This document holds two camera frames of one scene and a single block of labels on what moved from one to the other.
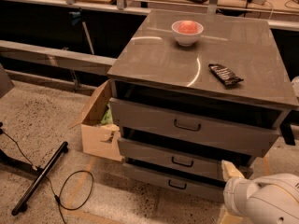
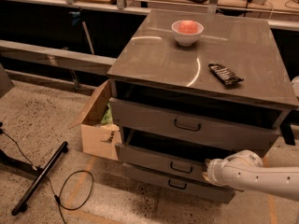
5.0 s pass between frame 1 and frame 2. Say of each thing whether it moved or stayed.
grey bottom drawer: stayed
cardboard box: stayed
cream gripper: moved
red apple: stayed
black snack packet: stayed
